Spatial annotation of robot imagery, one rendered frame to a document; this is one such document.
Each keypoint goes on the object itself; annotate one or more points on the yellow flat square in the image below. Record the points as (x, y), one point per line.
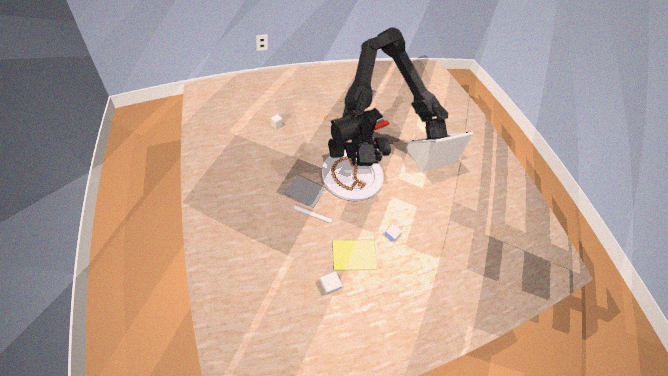
(354, 255)

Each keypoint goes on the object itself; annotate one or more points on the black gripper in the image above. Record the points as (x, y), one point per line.
(337, 150)

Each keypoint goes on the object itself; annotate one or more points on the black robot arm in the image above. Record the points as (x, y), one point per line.
(359, 98)

